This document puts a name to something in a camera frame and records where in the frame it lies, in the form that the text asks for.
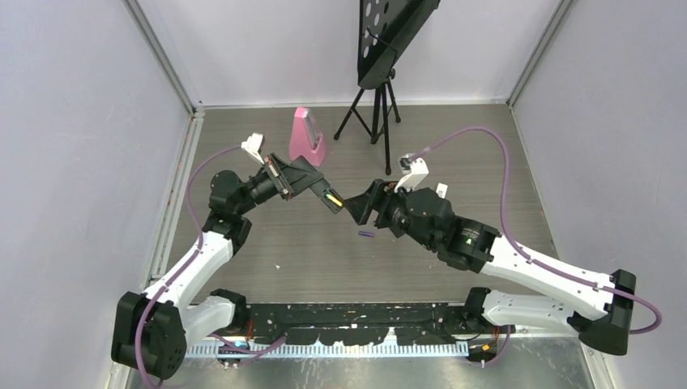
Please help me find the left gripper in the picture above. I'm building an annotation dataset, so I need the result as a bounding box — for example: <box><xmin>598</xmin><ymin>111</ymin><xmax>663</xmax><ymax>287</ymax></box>
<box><xmin>236</xmin><ymin>153</ymin><xmax>322</xmax><ymax>216</ymax></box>

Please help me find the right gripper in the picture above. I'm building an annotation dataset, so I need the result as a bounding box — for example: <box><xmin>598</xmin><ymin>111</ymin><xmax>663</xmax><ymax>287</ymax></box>
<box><xmin>343</xmin><ymin>177</ymin><xmax>437</xmax><ymax>250</ymax></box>

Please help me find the orange battery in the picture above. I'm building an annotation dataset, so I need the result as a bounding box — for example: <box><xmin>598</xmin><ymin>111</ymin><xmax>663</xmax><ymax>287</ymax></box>
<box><xmin>326</xmin><ymin>194</ymin><xmax>343</xmax><ymax>207</ymax></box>

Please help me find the white remote control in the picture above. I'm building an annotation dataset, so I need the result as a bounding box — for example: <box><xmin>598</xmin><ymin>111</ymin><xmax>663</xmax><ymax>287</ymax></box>
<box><xmin>436</xmin><ymin>183</ymin><xmax>448</xmax><ymax>199</ymax></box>

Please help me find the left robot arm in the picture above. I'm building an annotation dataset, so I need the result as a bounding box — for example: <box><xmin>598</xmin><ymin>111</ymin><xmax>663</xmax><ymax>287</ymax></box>
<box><xmin>111</xmin><ymin>153</ymin><xmax>343</xmax><ymax>381</ymax></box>

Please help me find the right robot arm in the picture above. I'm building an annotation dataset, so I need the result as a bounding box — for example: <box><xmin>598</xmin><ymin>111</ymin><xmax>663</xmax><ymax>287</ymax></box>
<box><xmin>343</xmin><ymin>179</ymin><xmax>637</xmax><ymax>356</ymax></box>

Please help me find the pink metronome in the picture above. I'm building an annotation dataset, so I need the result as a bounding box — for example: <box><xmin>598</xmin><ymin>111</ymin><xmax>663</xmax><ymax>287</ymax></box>
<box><xmin>288</xmin><ymin>107</ymin><xmax>326</xmax><ymax>167</ymax></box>

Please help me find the black music stand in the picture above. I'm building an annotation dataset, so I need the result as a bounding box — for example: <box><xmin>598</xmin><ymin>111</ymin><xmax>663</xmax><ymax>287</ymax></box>
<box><xmin>334</xmin><ymin>0</ymin><xmax>440</xmax><ymax>175</ymax></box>

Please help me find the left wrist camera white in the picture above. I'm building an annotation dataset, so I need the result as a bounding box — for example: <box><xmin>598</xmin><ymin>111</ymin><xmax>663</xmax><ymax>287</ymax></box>
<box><xmin>241</xmin><ymin>133</ymin><xmax>264</xmax><ymax>165</ymax></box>

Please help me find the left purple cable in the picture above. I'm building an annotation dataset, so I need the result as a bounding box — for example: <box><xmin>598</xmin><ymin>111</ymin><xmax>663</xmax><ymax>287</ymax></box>
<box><xmin>134</xmin><ymin>144</ymin><xmax>245</xmax><ymax>389</ymax></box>

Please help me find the purple cable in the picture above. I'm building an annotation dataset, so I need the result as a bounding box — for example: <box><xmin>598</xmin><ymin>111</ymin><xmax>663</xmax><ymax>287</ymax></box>
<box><xmin>134</xmin><ymin>144</ymin><xmax>245</xmax><ymax>389</ymax></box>
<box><xmin>410</xmin><ymin>126</ymin><xmax>664</xmax><ymax>335</ymax></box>

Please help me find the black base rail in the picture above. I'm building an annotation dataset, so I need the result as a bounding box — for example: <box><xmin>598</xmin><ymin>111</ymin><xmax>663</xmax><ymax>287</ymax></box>
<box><xmin>228</xmin><ymin>302</ymin><xmax>484</xmax><ymax>346</ymax></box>

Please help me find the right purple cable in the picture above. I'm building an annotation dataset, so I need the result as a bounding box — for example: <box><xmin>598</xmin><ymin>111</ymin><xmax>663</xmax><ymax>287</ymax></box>
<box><xmin>410</xmin><ymin>126</ymin><xmax>664</xmax><ymax>335</ymax></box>

